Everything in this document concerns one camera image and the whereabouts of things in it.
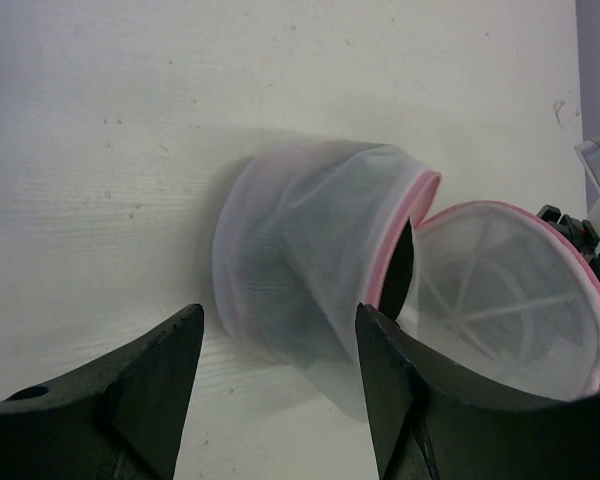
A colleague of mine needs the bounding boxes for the white mesh laundry bag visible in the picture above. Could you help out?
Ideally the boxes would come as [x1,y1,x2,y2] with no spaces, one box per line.
[212,141,600,421]

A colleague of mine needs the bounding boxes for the black bra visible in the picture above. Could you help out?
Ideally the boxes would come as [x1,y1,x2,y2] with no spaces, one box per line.
[379,221,414,323]

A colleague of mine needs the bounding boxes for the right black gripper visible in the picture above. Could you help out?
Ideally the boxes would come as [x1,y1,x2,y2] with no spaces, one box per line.
[537,205,600,281]

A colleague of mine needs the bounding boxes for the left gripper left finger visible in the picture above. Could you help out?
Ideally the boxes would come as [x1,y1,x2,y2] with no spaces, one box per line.
[0,304,204,479]

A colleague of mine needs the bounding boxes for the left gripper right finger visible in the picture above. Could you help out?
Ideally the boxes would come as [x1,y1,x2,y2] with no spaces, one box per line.
[355,305,600,479]

